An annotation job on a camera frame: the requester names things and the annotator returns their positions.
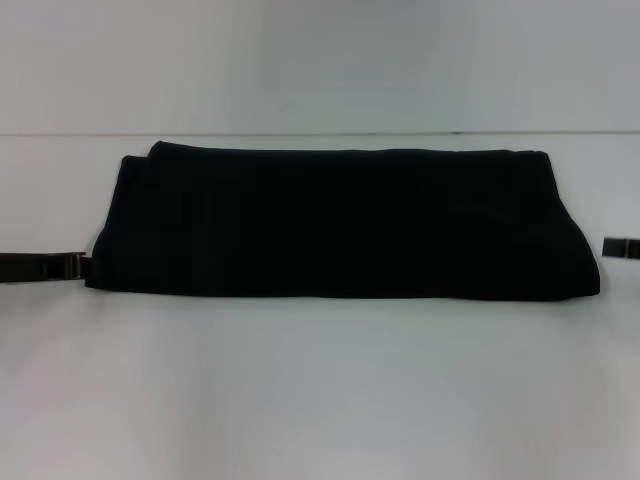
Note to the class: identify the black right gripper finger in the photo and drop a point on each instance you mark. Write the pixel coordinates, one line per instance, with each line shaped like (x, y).
(622, 248)

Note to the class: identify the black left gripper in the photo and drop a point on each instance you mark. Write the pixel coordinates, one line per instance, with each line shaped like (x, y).
(22, 267)

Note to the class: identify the black shirt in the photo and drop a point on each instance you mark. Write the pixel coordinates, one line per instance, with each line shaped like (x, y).
(325, 225)

